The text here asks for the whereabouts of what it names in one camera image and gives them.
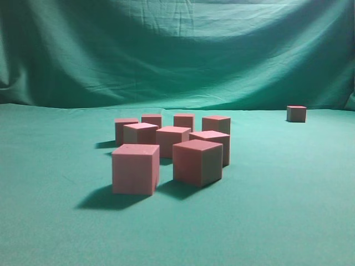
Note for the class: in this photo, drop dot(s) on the pink cube column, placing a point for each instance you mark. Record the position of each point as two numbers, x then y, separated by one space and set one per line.
296 113
155 119
140 133
217 123
215 136
185 120
197 162
135 169
167 136
119 124

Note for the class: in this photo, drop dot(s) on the green cloth backdrop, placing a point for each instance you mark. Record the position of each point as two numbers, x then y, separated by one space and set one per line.
69 68

